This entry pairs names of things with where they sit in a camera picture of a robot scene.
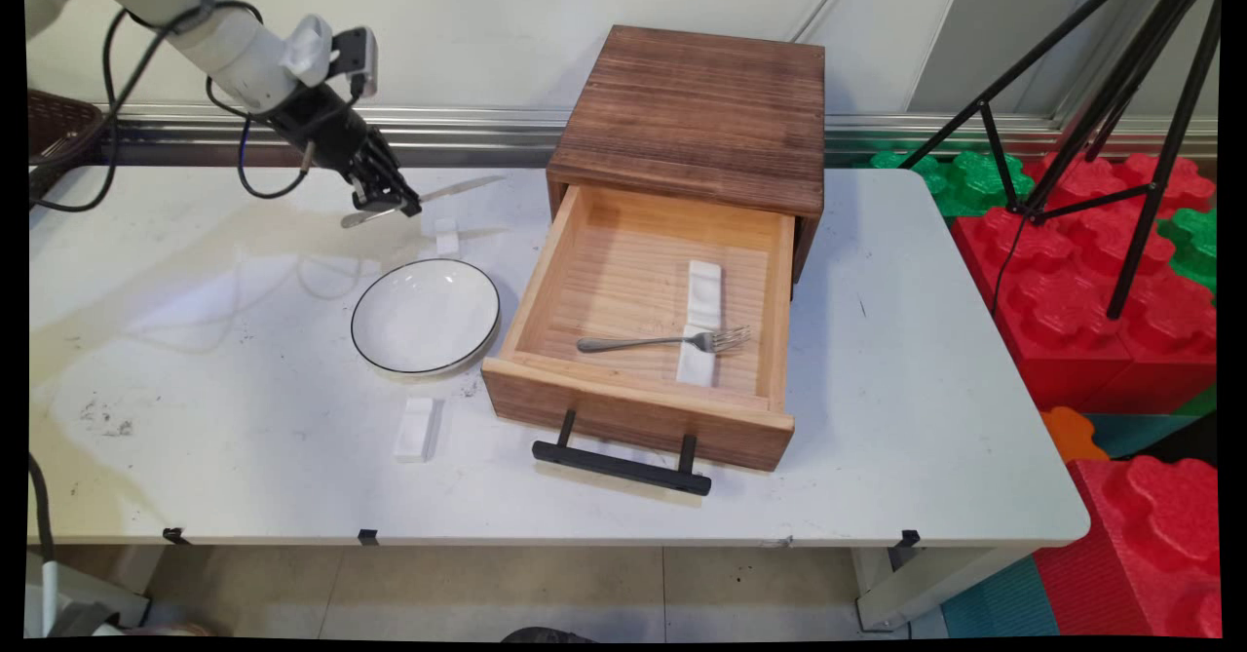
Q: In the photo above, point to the white plate with black rim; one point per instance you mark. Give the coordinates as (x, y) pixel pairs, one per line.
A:
(426, 316)

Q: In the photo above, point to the white table leg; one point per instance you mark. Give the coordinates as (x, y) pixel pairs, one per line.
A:
(906, 584)

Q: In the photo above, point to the orange foam piece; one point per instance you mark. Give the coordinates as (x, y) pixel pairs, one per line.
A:
(1072, 435)

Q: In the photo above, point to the light wooden drawer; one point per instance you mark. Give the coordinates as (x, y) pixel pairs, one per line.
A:
(623, 272)

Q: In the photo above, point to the red foam building block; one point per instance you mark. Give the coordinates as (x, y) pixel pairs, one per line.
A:
(1072, 282)
(1091, 179)
(1150, 545)

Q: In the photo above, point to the silver fork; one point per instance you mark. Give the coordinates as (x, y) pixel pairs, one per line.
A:
(662, 342)

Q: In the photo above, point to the aluminium wall rail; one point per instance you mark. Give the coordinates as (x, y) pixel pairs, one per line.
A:
(468, 131)

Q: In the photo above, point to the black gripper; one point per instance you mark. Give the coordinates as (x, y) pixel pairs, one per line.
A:
(331, 135)

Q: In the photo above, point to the green foam building block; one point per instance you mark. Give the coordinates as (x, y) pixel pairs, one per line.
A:
(1196, 243)
(974, 179)

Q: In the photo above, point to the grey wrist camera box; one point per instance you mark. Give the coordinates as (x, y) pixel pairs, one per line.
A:
(356, 53)

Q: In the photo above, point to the white metal stand base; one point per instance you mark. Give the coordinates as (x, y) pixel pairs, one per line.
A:
(88, 598)

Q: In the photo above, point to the white ceramic cutlery rest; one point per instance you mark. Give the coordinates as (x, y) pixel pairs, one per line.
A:
(704, 291)
(415, 428)
(447, 236)
(697, 367)

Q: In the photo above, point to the brown wicker basket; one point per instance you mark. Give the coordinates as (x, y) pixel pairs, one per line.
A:
(63, 126)

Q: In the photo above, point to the black tripod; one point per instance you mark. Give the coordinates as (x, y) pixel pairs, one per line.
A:
(1169, 145)

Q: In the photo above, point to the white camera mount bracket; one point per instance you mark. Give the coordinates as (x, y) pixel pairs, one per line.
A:
(307, 48)

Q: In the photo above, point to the silver table knife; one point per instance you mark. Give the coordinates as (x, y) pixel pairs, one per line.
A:
(458, 187)

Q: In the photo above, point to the teal foam mat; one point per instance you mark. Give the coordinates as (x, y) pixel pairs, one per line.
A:
(999, 598)

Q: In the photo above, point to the dark brown wooden cabinet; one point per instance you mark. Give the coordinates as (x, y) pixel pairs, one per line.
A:
(701, 96)

